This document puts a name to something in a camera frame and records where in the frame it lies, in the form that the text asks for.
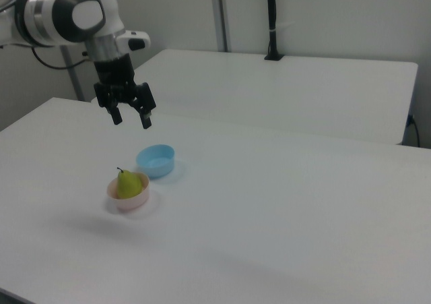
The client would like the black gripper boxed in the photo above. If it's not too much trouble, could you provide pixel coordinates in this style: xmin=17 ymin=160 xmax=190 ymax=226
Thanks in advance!
xmin=92 ymin=53 xmax=158 ymax=130

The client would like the green pear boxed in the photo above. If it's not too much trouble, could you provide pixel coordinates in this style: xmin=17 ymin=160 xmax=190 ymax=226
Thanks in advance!
xmin=116 ymin=166 xmax=143 ymax=200

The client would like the blue plastic bowl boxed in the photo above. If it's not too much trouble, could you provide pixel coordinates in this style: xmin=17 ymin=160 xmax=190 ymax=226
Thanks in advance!
xmin=135 ymin=144 xmax=176 ymax=179

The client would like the pink plastic bowl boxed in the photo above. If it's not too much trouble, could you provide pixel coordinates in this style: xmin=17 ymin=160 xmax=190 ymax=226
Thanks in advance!
xmin=106 ymin=171 xmax=151 ymax=212

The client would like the white side table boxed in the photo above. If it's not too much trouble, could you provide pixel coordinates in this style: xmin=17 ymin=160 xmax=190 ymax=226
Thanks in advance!
xmin=90 ymin=48 xmax=420 ymax=147

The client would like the grey metal stand post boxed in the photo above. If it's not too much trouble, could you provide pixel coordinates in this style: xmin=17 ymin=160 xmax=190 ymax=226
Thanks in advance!
xmin=59 ymin=45 xmax=86 ymax=102

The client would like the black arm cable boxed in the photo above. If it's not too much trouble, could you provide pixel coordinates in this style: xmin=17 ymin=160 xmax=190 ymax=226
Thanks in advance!
xmin=31 ymin=46 xmax=92 ymax=71

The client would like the grey metal partition post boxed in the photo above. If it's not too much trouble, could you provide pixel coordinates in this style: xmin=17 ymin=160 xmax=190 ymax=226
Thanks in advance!
xmin=209 ymin=0 xmax=234 ymax=53

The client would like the black clamped camera pole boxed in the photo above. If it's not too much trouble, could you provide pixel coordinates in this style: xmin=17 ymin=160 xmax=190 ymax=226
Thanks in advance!
xmin=263 ymin=0 xmax=287 ymax=61

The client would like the black power cable with plug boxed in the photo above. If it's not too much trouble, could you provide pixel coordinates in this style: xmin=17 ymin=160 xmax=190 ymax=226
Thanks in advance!
xmin=405 ymin=114 xmax=422 ymax=148

